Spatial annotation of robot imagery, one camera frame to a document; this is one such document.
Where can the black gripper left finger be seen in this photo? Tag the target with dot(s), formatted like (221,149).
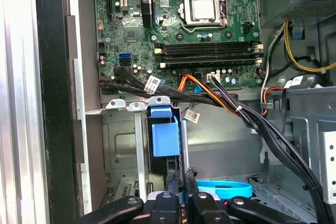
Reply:
(162,208)

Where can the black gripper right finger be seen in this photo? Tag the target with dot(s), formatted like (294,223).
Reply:
(207,208)

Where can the hard disk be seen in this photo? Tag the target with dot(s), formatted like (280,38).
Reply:
(165,140)

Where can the metal disk bay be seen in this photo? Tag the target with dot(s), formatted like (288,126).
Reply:
(123,140)

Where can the metal optical drive cage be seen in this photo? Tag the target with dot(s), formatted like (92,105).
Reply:
(309,108)

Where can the black RAM slot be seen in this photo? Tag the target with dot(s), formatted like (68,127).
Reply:
(210,47)
(210,62)

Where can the green motherboard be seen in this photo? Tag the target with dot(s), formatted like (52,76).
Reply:
(141,48)

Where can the black PC case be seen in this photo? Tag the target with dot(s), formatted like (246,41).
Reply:
(55,77)

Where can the silver CPU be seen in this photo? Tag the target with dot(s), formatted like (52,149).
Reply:
(204,9)

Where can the metal socket cover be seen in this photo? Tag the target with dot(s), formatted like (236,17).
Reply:
(187,9)

